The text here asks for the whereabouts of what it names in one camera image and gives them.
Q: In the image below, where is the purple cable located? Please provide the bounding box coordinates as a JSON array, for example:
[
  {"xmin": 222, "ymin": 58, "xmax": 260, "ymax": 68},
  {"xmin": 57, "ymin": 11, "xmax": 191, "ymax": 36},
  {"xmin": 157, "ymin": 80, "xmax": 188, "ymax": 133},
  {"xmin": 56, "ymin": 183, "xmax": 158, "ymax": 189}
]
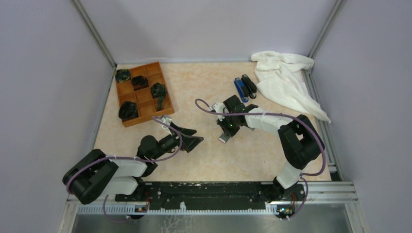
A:
[
  {"xmin": 194, "ymin": 99, "xmax": 326, "ymax": 221},
  {"xmin": 66, "ymin": 116, "xmax": 183, "ymax": 224}
]

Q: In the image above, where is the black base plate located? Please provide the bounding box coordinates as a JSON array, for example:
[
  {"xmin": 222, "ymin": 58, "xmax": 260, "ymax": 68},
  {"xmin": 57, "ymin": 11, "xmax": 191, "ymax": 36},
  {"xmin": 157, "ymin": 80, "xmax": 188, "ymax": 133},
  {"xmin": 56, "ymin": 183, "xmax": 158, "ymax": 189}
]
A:
[{"xmin": 115, "ymin": 182, "xmax": 305, "ymax": 211}]

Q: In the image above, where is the dark rolled tie front left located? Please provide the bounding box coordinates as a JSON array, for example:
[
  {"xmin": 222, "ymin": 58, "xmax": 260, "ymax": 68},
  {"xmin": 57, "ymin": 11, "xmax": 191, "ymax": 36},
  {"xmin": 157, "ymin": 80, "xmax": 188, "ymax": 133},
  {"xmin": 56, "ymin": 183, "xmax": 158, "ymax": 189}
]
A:
[{"xmin": 115, "ymin": 68, "xmax": 131, "ymax": 83}]

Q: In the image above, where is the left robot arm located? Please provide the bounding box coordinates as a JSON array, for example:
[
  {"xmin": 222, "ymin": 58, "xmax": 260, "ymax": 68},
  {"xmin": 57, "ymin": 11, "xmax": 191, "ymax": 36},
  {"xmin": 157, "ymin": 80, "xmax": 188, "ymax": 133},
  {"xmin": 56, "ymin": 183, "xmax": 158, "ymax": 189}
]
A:
[{"xmin": 62, "ymin": 122, "xmax": 204, "ymax": 204}]

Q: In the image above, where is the blue stapler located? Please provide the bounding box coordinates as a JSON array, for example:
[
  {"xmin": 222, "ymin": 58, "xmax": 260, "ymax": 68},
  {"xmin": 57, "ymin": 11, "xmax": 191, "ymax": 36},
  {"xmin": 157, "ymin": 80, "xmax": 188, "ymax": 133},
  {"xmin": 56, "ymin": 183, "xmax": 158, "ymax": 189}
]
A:
[{"xmin": 234, "ymin": 77, "xmax": 249, "ymax": 103}]

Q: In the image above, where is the dark rolled tie front right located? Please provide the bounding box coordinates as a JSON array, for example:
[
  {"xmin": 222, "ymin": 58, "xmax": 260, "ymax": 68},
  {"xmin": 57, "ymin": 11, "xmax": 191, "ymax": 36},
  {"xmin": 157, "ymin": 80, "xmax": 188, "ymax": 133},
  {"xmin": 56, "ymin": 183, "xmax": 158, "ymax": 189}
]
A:
[{"xmin": 118, "ymin": 101, "xmax": 139, "ymax": 121}]

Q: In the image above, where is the black stapler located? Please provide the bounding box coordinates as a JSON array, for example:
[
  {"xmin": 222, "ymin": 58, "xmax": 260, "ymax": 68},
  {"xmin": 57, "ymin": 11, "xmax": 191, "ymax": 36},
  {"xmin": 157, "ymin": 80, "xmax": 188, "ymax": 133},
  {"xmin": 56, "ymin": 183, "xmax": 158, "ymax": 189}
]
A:
[{"xmin": 241, "ymin": 74, "xmax": 257, "ymax": 99}]

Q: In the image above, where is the orange wooden divided tray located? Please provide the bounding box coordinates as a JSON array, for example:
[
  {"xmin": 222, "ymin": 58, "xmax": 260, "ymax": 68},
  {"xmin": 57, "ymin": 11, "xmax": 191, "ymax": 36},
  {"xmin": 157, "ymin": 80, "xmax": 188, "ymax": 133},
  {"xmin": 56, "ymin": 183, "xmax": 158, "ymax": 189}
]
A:
[{"xmin": 115, "ymin": 62, "xmax": 174, "ymax": 127}]

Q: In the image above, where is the dark rolled tie middle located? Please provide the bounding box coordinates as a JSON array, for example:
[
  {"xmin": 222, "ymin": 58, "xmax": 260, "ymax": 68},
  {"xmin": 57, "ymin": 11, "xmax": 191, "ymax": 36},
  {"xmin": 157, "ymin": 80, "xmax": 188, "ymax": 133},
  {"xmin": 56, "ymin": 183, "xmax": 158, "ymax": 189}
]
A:
[{"xmin": 131, "ymin": 75, "xmax": 149, "ymax": 91}]

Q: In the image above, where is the dark rolled tie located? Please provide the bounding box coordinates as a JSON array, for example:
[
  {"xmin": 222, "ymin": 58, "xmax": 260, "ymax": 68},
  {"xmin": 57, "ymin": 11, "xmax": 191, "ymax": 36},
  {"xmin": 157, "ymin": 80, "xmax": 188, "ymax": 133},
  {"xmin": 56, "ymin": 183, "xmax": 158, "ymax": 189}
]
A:
[
  {"xmin": 151, "ymin": 83, "xmax": 167, "ymax": 99},
  {"xmin": 131, "ymin": 75, "xmax": 149, "ymax": 91},
  {"xmin": 115, "ymin": 68, "xmax": 131, "ymax": 83},
  {"xmin": 118, "ymin": 101, "xmax": 139, "ymax": 121}
]

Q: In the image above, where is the white towel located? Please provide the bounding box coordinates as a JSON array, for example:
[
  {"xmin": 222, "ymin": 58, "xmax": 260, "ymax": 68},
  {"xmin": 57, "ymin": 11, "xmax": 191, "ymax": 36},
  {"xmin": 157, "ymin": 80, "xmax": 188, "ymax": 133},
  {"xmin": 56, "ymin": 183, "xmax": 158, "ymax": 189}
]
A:
[{"xmin": 251, "ymin": 50, "xmax": 331, "ymax": 123}]

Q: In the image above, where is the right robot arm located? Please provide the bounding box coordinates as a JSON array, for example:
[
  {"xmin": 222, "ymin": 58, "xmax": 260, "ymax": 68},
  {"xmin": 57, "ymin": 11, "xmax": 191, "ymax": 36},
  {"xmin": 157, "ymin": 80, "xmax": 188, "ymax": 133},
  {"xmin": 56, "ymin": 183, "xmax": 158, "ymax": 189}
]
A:
[{"xmin": 210, "ymin": 95, "xmax": 325, "ymax": 201}]

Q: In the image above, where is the staple box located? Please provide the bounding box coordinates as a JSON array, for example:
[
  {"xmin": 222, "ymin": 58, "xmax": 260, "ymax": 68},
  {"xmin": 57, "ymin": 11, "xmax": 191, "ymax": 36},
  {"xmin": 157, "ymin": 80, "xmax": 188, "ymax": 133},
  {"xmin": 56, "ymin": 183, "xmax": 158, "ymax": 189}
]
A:
[{"xmin": 219, "ymin": 133, "xmax": 230, "ymax": 144}]

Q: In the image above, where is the aluminium frame rail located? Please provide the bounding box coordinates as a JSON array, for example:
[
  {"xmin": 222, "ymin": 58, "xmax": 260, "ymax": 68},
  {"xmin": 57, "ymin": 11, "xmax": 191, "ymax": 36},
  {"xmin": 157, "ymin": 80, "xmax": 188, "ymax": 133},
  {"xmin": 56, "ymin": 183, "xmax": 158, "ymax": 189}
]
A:
[{"xmin": 59, "ymin": 181, "xmax": 369, "ymax": 233}]

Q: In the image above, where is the dark rolled tie back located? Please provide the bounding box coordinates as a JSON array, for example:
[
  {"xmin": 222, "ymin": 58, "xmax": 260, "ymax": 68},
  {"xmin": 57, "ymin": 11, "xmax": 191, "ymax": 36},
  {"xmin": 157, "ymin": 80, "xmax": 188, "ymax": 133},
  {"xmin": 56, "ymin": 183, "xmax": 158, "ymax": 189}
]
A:
[{"xmin": 151, "ymin": 83, "xmax": 167, "ymax": 99}]

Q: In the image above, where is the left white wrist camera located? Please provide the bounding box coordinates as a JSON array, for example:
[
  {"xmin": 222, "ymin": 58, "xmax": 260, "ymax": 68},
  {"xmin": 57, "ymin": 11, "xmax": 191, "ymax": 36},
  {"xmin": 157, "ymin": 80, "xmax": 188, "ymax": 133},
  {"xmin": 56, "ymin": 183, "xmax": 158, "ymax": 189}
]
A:
[{"xmin": 160, "ymin": 115, "xmax": 172, "ymax": 131}]

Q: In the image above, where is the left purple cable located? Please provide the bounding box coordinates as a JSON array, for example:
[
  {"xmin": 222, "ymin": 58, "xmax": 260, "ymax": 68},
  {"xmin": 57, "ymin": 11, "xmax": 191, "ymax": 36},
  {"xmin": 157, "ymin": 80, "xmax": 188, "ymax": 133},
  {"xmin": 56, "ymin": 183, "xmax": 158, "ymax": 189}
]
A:
[{"xmin": 66, "ymin": 116, "xmax": 183, "ymax": 224}]

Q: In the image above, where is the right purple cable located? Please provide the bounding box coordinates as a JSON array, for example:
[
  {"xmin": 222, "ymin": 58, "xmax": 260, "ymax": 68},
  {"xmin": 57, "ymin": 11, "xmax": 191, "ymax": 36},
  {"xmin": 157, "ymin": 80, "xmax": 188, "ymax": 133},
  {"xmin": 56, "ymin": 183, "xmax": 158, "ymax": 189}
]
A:
[{"xmin": 194, "ymin": 99, "xmax": 326, "ymax": 221}]

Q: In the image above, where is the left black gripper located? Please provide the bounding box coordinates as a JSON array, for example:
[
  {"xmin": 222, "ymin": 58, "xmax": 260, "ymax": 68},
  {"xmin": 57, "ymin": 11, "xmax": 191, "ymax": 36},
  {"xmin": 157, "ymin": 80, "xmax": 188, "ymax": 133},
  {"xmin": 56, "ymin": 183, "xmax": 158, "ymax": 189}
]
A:
[{"xmin": 152, "ymin": 122, "xmax": 204, "ymax": 160}]

